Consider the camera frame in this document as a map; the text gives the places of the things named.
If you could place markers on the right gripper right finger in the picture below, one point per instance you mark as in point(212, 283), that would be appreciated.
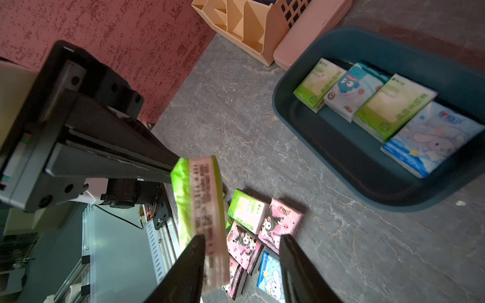
point(301, 280)

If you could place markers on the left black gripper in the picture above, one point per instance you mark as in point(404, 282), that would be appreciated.
point(73, 120)

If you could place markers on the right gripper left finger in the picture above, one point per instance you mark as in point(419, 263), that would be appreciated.
point(184, 281)

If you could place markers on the blue tissue pack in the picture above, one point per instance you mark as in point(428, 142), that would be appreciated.
point(433, 135)
point(354, 89)
point(270, 277)

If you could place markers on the pink tissue pack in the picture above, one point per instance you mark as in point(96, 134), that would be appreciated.
point(237, 280)
point(244, 247)
point(280, 219)

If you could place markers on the green tissue pack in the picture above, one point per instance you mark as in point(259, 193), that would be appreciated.
point(318, 83)
point(198, 192)
point(248, 211)
point(390, 108)

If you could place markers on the teal plastic storage box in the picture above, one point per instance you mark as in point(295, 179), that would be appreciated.
point(351, 153)

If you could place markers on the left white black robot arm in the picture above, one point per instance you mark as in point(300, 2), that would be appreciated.
point(74, 121)

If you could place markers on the pink tissue pack bottom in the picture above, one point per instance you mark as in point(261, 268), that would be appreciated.
point(237, 280)

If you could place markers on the aluminium front rail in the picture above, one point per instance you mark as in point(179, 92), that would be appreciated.
point(124, 256)

